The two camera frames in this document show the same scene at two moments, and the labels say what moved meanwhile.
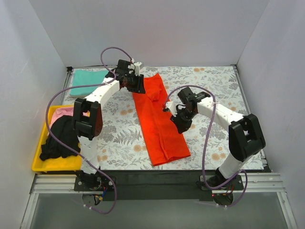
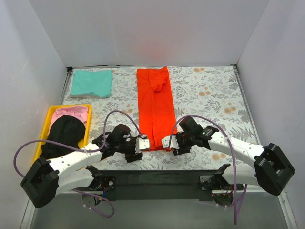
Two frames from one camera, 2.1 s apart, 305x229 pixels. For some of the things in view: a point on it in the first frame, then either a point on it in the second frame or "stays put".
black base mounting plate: x=158 y=185 stays put
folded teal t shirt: x=83 y=77 stays put
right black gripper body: x=179 y=121 -> x=179 y=144
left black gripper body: x=138 y=84 -> x=131 y=150
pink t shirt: x=59 y=112 stays put
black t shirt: x=63 y=130 stays put
